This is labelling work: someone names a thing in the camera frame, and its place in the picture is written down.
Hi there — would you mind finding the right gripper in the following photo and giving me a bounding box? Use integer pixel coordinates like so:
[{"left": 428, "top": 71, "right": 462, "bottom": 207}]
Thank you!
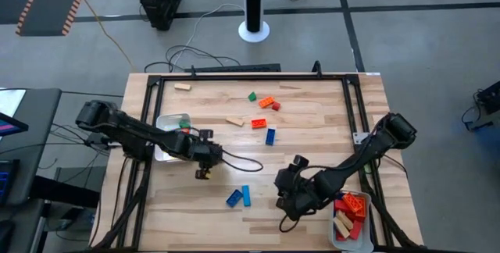
[{"left": 275, "top": 155, "right": 325, "bottom": 223}]

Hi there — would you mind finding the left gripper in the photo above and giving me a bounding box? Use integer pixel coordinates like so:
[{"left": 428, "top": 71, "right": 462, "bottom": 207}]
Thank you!
[{"left": 183, "top": 128, "right": 224, "bottom": 180}]

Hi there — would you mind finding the small blue brick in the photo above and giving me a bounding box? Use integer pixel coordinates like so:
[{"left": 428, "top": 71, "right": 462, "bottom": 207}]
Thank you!
[{"left": 241, "top": 184, "right": 252, "bottom": 208}]

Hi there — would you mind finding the orange-red block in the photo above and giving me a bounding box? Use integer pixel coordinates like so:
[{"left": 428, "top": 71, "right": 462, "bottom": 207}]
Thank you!
[{"left": 355, "top": 197, "right": 367, "bottom": 219}]

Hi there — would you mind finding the white plastic bin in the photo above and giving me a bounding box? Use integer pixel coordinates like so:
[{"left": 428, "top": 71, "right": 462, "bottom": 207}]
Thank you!
[
  {"left": 154, "top": 112, "right": 193, "bottom": 163},
  {"left": 330, "top": 189, "right": 373, "bottom": 252}
]

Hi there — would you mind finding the black power strip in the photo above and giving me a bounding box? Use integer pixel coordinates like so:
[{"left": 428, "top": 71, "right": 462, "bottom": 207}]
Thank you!
[{"left": 183, "top": 63, "right": 282, "bottom": 73}]

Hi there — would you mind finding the black crate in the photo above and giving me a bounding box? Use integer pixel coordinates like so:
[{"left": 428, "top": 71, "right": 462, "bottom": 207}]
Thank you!
[{"left": 139, "top": 0, "right": 184, "bottom": 32}]

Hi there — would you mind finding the black desk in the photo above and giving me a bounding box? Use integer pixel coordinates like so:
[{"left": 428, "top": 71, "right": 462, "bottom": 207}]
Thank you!
[{"left": 0, "top": 87, "right": 63, "bottom": 207}]

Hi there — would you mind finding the black tablet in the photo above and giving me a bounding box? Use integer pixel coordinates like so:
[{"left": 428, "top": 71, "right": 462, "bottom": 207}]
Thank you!
[{"left": 0, "top": 112, "right": 29, "bottom": 137}]

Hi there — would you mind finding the black keyboard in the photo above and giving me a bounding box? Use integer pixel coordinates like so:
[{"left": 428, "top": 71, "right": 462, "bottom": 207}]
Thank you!
[{"left": 0, "top": 159, "right": 20, "bottom": 207}]

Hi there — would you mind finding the white paper sheet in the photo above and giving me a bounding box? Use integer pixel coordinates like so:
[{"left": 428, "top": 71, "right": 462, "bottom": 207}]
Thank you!
[{"left": 0, "top": 88, "right": 27, "bottom": 118}]

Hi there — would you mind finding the black floor equipment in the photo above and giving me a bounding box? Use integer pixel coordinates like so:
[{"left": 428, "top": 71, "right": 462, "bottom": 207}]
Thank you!
[{"left": 464, "top": 80, "right": 500, "bottom": 132}]

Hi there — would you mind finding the black aluminium table frame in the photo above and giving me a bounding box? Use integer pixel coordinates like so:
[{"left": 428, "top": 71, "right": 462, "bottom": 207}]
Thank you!
[{"left": 91, "top": 60, "right": 422, "bottom": 253}]

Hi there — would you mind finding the black floor cable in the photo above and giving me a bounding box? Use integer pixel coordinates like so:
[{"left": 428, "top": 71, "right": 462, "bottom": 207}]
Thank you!
[{"left": 144, "top": 45, "right": 241, "bottom": 73}]

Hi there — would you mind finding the white cable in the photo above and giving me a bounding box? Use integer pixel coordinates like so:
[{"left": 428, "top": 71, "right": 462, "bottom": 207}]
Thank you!
[{"left": 171, "top": 2, "right": 245, "bottom": 70}]

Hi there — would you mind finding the yellow cable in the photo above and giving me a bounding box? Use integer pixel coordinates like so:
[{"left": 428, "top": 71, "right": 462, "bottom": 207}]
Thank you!
[{"left": 62, "top": 0, "right": 144, "bottom": 73}]

